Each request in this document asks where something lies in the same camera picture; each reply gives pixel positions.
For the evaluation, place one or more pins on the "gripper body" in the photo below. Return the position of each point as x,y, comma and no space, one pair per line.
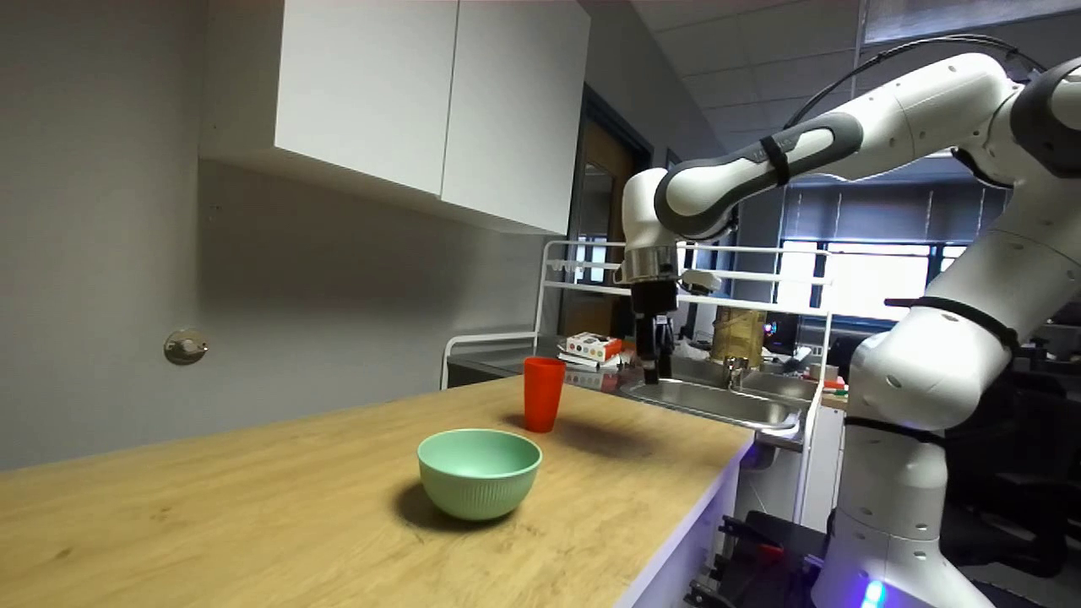
654,297

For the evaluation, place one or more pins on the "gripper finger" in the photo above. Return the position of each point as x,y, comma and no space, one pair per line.
666,353
650,359

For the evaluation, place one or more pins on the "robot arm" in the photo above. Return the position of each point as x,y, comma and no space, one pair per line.
929,363

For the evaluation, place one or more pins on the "orange plastic cup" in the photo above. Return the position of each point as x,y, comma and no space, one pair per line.
543,393

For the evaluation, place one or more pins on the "mint green ribbed bowl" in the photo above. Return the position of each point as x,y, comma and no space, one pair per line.
478,481

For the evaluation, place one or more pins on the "white and orange box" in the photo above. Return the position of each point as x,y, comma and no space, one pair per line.
593,345

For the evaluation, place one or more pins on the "stainless steel sink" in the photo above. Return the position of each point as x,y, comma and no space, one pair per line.
709,401

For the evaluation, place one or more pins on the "metal tap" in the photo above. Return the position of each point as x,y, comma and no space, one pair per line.
736,370

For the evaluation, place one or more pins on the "amber translucent container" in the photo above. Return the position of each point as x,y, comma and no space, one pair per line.
738,334

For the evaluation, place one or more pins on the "brown door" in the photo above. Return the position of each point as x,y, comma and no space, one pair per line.
601,203

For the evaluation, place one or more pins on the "window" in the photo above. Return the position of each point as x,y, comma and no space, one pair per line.
870,279

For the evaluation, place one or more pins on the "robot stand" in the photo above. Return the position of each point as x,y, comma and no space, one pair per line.
760,566

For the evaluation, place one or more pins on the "white cabinet door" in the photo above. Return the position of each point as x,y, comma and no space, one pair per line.
363,84
515,110

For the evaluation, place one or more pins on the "white wall cabinet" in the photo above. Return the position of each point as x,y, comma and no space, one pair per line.
405,93

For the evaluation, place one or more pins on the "round metal wall fitting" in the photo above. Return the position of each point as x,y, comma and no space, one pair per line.
185,347

